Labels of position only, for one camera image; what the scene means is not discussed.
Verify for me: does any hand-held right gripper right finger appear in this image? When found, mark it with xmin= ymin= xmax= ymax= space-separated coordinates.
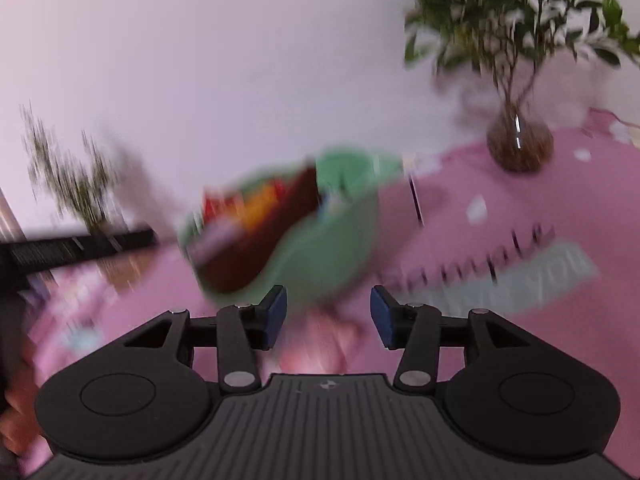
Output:
xmin=370 ymin=284 xmax=532 ymax=394

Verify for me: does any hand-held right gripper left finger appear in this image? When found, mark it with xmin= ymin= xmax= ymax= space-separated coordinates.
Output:
xmin=122 ymin=284 xmax=289 ymax=394

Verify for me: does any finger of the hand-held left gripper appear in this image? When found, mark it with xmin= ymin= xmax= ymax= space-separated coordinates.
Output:
xmin=84 ymin=229 xmax=157 ymax=257

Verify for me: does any green plastic bowl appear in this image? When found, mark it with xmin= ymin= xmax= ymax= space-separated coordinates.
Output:
xmin=177 ymin=147 xmax=407 ymax=307

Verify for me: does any small leafy plant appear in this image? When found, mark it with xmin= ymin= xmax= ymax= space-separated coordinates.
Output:
xmin=19 ymin=102 xmax=127 ymax=235

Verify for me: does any round glass vase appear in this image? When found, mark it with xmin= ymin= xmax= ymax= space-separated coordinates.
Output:
xmin=485 ymin=109 xmax=555 ymax=173

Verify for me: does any pink printed tablecloth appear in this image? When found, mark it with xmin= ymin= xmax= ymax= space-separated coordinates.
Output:
xmin=20 ymin=107 xmax=640 ymax=467

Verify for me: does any large green leafy plant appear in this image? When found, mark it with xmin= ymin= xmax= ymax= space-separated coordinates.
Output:
xmin=389 ymin=0 xmax=640 ymax=127

